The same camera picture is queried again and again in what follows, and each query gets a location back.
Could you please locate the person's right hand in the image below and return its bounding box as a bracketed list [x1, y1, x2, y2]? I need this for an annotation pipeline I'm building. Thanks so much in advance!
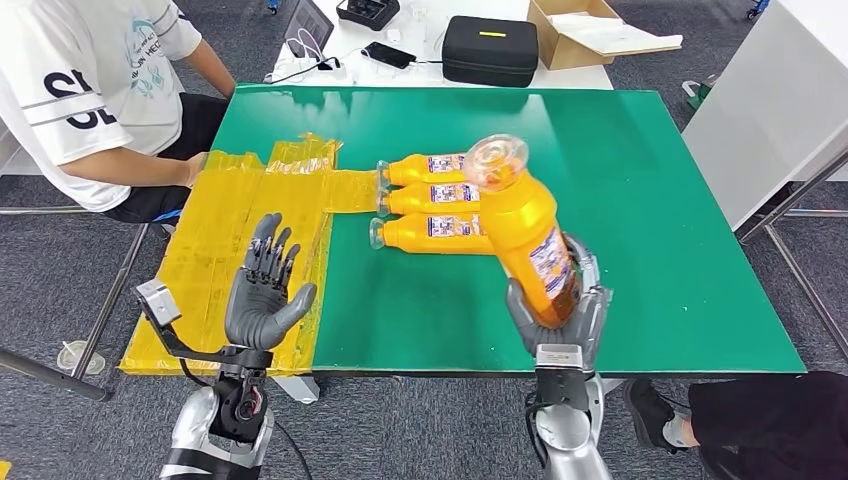
[184, 152, 210, 190]

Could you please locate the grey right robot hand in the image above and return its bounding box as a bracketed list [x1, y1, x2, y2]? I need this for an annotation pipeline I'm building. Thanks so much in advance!
[506, 231, 614, 362]

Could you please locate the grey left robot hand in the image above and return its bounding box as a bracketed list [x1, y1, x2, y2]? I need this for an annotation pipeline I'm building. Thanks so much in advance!
[223, 213, 318, 352]

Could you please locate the orange detergent bottle clear cap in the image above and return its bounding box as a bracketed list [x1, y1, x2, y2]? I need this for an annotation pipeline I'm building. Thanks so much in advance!
[376, 182, 482, 217]
[368, 213, 497, 256]
[461, 134, 584, 331]
[376, 153, 473, 189]

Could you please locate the white power strip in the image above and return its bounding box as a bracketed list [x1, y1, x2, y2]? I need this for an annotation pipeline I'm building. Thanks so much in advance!
[264, 54, 356, 85]

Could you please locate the person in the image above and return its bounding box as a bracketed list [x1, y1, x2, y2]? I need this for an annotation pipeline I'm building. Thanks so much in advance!
[622, 370, 848, 480]
[0, 0, 238, 225]

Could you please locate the dark tablet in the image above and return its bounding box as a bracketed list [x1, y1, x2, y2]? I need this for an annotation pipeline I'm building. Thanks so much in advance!
[283, 0, 336, 61]

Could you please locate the clear plastic lid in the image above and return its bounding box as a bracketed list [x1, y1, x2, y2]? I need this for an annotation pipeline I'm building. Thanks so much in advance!
[56, 339, 107, 376]

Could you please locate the white table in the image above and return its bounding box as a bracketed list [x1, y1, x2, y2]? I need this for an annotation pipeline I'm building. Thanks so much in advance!
[264, 0, 616, 91]

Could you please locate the black smartphone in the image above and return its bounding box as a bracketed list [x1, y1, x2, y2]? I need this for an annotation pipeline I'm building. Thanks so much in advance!
[362, 40, 419, 71]

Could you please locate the black compartment tray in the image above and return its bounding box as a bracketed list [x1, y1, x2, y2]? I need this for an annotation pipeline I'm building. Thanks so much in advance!
[335, 0, 402, 32]

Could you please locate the green and white object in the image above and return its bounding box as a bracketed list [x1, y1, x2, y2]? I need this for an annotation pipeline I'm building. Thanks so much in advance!
[682, 74, 720, 112]

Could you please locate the brown cardboard box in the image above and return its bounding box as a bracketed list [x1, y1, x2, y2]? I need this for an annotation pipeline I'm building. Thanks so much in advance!
[527, 0, 684, 72]

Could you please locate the white cabinet panel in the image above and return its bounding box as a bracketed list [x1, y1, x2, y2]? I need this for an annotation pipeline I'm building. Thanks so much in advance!
[680, 0, 848, 232]

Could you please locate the black zip carrying case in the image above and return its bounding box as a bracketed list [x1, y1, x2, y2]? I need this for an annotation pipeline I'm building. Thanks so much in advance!
[441, 15, 540, 89]

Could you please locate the white sheet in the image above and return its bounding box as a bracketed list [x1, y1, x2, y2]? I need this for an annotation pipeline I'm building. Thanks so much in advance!
[549, 11, 684, 56]

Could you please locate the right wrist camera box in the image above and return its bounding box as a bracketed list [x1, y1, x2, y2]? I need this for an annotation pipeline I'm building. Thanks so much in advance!
[533, 344, 591, 413]

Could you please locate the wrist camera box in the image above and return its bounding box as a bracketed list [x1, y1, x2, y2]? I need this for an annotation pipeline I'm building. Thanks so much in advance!
[533, 344, 591, 413]
[135, 279, 183, 331]

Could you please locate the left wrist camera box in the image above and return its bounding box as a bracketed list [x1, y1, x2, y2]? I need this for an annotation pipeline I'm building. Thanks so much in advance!
[135, 279, 183, 331]

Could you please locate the grey metal tube frame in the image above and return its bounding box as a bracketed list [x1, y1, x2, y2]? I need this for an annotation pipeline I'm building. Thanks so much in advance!
[0, 205, 152, 403]
[736, 148, 848, 359]

